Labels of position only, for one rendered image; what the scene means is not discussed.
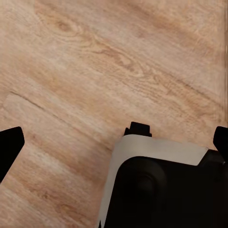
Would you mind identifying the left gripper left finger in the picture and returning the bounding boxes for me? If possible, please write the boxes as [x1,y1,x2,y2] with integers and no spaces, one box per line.
[0,126,25,183]

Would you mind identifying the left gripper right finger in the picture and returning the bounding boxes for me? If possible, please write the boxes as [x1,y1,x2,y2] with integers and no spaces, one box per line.
[213,126,228,164]

